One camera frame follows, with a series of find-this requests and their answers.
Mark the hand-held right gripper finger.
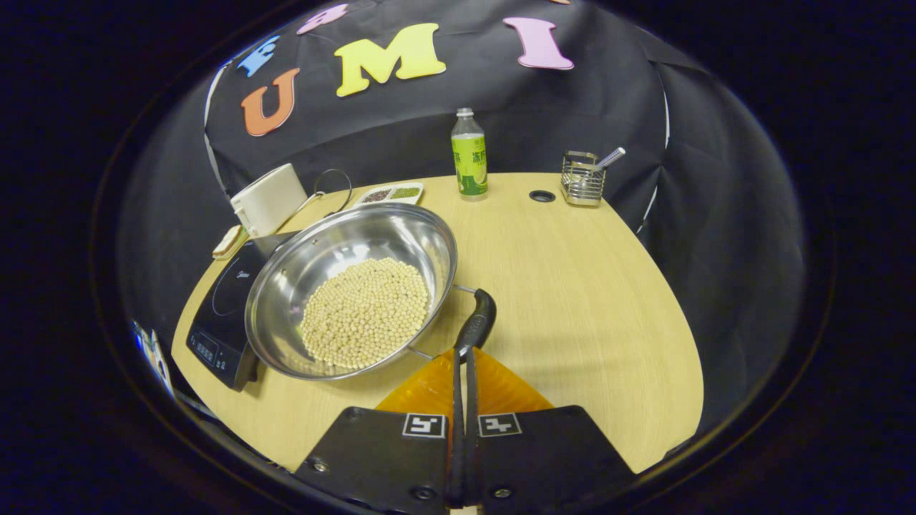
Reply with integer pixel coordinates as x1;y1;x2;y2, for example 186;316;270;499
465;348;638;507
293;348;463;515

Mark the steel pot with black handle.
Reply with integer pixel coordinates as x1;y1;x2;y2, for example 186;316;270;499
245;202;497;381

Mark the black induction cooktop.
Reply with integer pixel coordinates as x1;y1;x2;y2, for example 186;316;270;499
186;232;294;392

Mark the pile of yellow soybeans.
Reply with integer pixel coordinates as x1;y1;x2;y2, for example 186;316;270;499
300;257;430;370

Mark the white divided dish of beans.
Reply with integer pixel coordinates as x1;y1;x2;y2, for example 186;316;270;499
356;182;424;208

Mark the green label drink bottle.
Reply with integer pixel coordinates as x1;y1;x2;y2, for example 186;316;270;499
451;108;489;201

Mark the small sandwich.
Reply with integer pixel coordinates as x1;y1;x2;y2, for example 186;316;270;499
213;225;249;260

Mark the white toaster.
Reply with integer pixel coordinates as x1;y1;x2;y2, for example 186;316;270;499
230;163;308;238

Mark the black backdrop cloth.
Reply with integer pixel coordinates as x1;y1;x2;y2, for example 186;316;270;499
118;0;809;430

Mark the black power cable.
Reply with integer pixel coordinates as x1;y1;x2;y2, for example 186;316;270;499
313;169;353;215

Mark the metal wire utensil holder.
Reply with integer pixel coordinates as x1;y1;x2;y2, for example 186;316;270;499
560;150;605;208

